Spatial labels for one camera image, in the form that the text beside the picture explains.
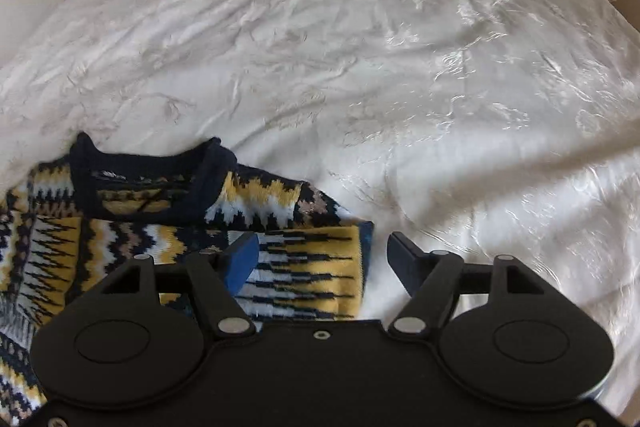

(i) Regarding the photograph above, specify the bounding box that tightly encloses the white embroidered bedspread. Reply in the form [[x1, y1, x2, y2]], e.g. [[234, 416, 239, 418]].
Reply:
[[1, 0, 639, 414]]

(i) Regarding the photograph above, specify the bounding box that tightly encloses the navy yellow patterned knit sweater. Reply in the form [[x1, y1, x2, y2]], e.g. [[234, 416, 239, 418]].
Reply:
[[1, 134, 374, 426]]

